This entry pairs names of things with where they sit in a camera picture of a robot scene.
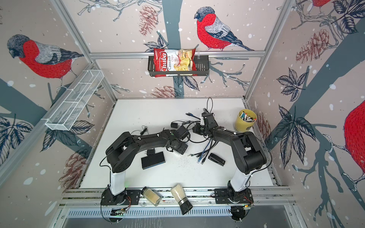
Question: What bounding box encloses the yellow cup with pens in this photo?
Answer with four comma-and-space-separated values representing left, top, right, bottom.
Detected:
234, 109, 257, 133

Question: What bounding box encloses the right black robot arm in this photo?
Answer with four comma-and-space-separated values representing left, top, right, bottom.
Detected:
193, 116, 267, 200

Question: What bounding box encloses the red cassava chips bag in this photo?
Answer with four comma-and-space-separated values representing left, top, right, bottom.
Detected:
154, 48, 196, 78

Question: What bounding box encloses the black wall basket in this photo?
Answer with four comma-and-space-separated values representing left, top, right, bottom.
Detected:
147, 55, 210, 78

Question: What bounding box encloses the glass spice jar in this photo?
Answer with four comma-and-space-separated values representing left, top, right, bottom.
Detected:
141, 187, 161, 207

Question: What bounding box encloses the white wire mesh shelf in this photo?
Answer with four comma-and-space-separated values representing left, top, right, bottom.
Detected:
45, 69, 104, 131

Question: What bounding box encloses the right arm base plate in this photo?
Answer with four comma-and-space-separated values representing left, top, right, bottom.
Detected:
214, 188, 254, 205

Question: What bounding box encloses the black network switch box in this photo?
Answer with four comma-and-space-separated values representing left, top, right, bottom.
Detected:
141, 152, 165, 170

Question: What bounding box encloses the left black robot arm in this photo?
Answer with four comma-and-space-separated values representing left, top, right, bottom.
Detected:
106, 126, 190, 196

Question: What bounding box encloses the black looped ethernet cable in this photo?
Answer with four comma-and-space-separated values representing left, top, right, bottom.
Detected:
185, 121, 213, 143

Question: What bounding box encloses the dark ethernet cable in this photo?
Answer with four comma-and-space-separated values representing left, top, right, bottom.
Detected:
189, 107, 219, 165

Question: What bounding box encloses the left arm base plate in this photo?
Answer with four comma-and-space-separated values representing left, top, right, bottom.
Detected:
100, 187, 141, 206

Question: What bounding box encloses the black stapler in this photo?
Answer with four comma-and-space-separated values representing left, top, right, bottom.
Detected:
208, 153, 225, 166

